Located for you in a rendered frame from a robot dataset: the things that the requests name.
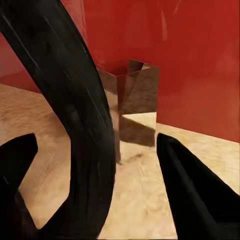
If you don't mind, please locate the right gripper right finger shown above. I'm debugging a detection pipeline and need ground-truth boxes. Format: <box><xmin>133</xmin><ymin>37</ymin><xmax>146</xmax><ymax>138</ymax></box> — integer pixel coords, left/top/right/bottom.
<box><xmin>156</xmin><ymin>133</ymin><xmax>240</xmax><ymax>240</ymax></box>

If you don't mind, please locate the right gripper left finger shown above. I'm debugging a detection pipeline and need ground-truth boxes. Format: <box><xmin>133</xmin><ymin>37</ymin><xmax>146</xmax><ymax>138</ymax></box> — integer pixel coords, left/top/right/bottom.
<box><xmin>0</xmin><ymin>133</ymin><xmax>38</xmax><ymax>221</ymax></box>

